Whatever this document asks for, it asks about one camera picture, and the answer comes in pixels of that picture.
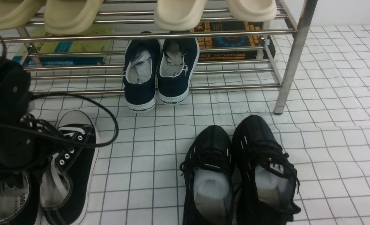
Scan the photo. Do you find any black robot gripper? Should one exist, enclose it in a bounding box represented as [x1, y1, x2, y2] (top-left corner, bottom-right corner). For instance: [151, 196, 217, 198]
[0, 56, 51, 183]

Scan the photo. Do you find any black canvas sneaker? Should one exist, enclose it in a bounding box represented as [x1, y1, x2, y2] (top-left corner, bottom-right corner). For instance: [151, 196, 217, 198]
[0, 172, 41, 225]
[40, 111, 99, 225]

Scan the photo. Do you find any stainless steel shoe rack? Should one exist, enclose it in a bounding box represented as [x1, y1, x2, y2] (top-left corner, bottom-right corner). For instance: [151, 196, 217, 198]
[3, 0, 318, 115]

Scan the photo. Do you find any green and blue box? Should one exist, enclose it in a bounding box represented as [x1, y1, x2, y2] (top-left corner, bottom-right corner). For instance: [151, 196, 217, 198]
[12, 26, 114, 66]

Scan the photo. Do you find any olive beige slipper far left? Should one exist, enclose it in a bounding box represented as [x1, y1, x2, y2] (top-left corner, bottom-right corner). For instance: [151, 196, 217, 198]
[0, 0, 46, 30]

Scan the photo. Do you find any olive beige slipper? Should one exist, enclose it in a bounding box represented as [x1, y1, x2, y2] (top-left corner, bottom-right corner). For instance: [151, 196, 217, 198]
[0, 0, 46, 30]
[44, 0, 104, 35]

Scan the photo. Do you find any navy canvas sneaker left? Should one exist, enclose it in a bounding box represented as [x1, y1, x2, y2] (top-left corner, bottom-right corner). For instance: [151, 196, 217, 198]
[123, 39, 161, 113]

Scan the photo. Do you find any navy canvas sneaker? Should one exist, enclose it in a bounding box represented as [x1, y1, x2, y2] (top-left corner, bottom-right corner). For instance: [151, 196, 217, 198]
[123, 39, 161, 113]
[157, 37, 200, 105]

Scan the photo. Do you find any navy canvas sneaker right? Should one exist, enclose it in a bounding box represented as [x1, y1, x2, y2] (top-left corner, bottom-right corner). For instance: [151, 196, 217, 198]
[157, 37, 200, 105]

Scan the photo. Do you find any black mesh sneaker left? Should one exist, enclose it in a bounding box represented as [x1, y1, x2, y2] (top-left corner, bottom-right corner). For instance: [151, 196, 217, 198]
[180, 125, 234, 225]

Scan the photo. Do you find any black mesh sneaker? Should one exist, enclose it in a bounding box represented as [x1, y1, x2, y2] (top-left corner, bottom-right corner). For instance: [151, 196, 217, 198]
[232, 114, 301, 225]
[180, 125, 234, 225]

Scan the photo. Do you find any cream slipper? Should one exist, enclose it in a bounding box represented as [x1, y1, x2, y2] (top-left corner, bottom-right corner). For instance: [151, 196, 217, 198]
[154, 0, 208, 31]
[226, 0, 277, 22]

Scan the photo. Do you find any black box orange print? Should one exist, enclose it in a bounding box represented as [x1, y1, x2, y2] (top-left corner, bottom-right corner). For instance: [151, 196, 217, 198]
[191, 21, 263, 62]

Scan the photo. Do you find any black mesh sneaker right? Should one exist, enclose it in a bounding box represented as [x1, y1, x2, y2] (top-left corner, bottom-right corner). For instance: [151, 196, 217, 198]
[232, 114, 301, 225]

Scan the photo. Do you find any cream slipper far right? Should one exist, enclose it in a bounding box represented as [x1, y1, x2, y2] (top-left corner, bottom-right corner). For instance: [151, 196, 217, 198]
[226, 0, 277, 22]

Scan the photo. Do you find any white grid floor cloth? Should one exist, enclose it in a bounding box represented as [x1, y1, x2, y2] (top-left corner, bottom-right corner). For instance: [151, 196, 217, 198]
[0, 25, 370, 225]

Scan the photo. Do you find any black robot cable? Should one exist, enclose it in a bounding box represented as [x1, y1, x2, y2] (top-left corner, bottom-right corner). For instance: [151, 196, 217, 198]
[0, 27, 120, 148]

